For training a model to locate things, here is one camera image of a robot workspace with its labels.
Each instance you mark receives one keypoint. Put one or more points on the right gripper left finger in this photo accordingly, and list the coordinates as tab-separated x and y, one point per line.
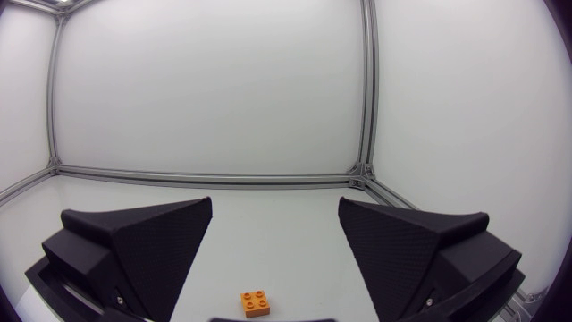
147	250

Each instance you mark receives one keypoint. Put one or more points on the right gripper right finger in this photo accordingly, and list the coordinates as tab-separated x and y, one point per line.
402	255

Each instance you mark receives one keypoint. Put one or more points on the orange toy brick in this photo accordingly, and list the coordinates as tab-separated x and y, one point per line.
254	303

